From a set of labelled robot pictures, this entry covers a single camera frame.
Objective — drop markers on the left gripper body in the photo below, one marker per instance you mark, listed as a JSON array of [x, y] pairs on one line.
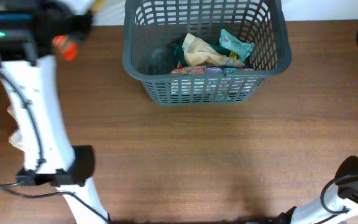
[[76, 25]]

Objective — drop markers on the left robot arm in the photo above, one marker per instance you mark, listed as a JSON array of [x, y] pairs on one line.
[[31, 32]]

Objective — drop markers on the teal wet wipes pack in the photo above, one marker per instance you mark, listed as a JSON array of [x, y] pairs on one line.
[[242, 49]]

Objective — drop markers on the grey plastic basket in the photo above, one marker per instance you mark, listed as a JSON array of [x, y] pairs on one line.
[[152, 28]]

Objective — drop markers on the white tissue multipack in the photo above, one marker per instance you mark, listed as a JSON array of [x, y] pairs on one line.
[[207, 84]]

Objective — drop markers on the green Nescafe coffee bag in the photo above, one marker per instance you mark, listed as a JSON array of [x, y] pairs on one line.
[[178, 54]]

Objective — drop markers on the red spaghetti pasta pack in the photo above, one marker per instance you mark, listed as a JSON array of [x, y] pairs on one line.
[[80, 22]]

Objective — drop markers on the beige snack bag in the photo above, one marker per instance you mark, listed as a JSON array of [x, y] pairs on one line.
[[197, 52]]

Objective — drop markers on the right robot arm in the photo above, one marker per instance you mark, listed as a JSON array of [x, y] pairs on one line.
[[338, 200]]

